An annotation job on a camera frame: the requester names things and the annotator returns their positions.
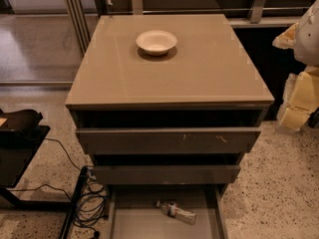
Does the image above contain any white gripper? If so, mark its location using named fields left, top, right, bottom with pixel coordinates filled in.
left=272, top=23, right=319, bottom=130

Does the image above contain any clear plastic water bottle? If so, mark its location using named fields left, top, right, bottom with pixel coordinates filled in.
left=156, top=200, right=196, bottom=225

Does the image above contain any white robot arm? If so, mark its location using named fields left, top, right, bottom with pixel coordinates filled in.
left=272, top=0, right=319, bottom=132

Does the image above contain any grey drawer cabinet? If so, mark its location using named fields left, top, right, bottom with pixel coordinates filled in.
left=65, top=13, right=276, bottom=239

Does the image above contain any top grey drawer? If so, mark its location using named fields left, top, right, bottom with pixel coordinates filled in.
left=76, top=127, right=260, bottom=154

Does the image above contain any bottom grey open drawer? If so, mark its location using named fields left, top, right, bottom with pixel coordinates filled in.
left=107, top=184, right=229, bottom=239

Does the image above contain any white paper bowl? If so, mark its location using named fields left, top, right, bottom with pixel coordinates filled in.
left=136, top=30, right=177, bottom=56

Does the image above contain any metal bracket post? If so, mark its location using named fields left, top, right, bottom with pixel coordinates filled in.
left=247, top=0, right=266, bottom=24

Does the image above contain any metal frame rail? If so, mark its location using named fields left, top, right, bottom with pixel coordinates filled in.
left=65, top=0, right=91, bottom=55

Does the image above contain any black floor cable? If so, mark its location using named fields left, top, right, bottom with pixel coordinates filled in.
left=9, top=136, right=83, bottom=201

